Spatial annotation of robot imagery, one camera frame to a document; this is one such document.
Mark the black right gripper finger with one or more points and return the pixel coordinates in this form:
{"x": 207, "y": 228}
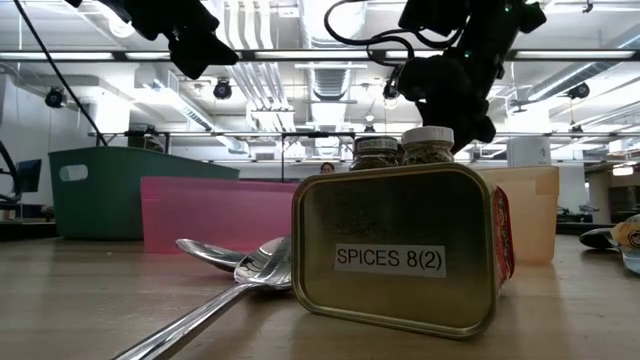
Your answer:
{"x": 472, "y": 130}
{"x": 435, "y": 112}

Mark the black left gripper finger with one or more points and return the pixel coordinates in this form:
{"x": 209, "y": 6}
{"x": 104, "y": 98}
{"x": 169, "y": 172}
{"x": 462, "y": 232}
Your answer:
{"x": 205, "y": 55}

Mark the white lid spice jar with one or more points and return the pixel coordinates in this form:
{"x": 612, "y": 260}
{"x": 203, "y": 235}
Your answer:
{"x": 427, "y": 147}

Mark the green lid spice jar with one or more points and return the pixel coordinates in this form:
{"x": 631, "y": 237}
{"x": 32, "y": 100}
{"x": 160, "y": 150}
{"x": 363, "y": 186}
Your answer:
{"x": 375, "y": 147}

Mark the pink plastic bin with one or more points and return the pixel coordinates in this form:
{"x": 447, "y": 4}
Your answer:
{"x": 225, "y": 215}

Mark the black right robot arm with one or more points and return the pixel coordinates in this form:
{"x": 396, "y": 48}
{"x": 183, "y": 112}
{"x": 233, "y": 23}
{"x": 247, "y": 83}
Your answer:
{"x": 500, "y": 25}

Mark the black hanging ceiling lamp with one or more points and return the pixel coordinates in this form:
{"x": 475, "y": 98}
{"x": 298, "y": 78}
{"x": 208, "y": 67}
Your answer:
{"x": 579, "y": 91}
{"x": 222, "y": 90}
{"x": 55, "y": 96}
{"x": 390, "y": 91}
{"x": 369, "y": 129}

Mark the beige plastic bin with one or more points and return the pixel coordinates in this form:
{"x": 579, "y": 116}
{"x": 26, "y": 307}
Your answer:
{"x": 535, "y": 215}

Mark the red spice tin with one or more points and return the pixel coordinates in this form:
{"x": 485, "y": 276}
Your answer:
{"x": 390, "y": 225}

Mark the person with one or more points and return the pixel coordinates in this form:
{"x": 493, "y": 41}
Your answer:
{"x": 327, "y": 168}

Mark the teal plastic bin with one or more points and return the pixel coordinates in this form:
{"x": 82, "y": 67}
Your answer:
{"x": 125, "y": 200}

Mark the yellow ramen packet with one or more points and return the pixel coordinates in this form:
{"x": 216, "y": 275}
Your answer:
{"x": 627, "y": 232}

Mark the blue bowl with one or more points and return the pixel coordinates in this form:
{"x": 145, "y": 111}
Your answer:
{"x": 632, "y": 262}

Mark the dark computer monitor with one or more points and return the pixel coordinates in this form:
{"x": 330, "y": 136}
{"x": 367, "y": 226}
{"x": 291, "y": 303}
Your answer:
{"x": 29, "y": 175}

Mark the plain steel spoon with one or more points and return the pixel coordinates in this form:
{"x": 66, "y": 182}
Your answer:
{"x": 260, "y": 270}

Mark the black overhead frame bar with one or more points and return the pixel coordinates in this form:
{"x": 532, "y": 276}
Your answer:
{"x": 119, "y": 55}

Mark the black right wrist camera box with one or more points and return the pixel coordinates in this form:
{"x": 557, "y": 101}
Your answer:
{"x": 432, "y": 15}

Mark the silver ceiling ventilation duct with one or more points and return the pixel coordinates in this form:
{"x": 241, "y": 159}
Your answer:
{"x": 357, "y": 25}

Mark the black distant table frame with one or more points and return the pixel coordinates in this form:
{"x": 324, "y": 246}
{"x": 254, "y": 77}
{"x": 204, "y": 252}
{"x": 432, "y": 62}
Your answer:
{"x": 320, "y": 134}

